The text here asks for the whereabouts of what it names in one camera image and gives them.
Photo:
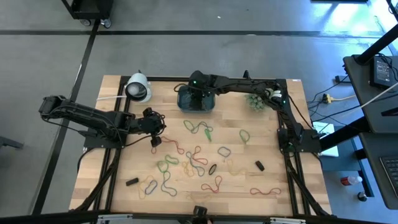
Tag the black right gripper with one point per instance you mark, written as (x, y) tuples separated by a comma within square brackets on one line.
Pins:
[(199, 82)]

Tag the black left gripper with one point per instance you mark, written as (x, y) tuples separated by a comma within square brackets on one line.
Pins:
[(149, 124)]

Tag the red rubber band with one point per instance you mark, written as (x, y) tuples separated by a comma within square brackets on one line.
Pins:
[(174, 142), (268, 191), (215, 186), (195, 156)]

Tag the teal rubber band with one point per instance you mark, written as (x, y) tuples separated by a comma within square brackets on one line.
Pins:
[(163, 184), (211, 128), (194, 165)]

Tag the bright green rubber band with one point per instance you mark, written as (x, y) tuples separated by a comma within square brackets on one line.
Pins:
[(207, 135)]

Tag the yellow rubber band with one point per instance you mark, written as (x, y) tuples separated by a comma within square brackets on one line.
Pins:
[(186, 169), (199, 198), (231, 171), (140, 191)]

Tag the wide black rubber band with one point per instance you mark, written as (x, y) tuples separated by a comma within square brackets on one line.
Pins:
[(260, 165), (132, 181)]

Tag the black cylindrical cup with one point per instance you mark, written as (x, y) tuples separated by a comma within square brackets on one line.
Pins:
[(215, 165)]

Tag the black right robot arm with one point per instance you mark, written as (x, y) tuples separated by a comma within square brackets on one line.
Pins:
[(248, 84)]

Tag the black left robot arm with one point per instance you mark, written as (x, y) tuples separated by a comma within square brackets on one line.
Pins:
[(87, 116)]

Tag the teal plastic bin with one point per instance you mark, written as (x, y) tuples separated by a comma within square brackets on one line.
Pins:
[(183, 105)]

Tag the white spotlight lamp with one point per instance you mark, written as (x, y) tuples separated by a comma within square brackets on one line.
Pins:
[(138, 90)]

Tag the potted green succulent plant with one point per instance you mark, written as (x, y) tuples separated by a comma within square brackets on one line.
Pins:
[(255, 102)]

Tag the yellow power plug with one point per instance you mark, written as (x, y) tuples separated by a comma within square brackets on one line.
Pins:
[(327, 99)]

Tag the black crossbar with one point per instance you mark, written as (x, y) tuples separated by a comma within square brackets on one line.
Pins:
[(62, 217)]

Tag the black wheeled cart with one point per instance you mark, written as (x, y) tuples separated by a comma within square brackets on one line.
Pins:
[(90, 7)]

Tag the small black plug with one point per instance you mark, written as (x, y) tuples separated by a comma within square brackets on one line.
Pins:
[(338, 79)]

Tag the black slanted support beam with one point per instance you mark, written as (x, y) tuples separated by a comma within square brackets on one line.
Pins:
[(345, 133)]

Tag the black chair base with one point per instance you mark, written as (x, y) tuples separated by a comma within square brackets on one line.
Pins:
[(9, 142)]

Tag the black desk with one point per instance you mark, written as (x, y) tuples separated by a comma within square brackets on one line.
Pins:
[(357, 93), (373, 174)]

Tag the black power adapter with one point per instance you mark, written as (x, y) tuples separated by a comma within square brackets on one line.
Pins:
[(381, 71)]

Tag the black diagonal pole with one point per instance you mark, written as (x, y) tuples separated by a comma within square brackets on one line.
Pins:
[(379, 45)]

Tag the black keyboard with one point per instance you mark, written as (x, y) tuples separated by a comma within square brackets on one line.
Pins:
[(391, 174)]

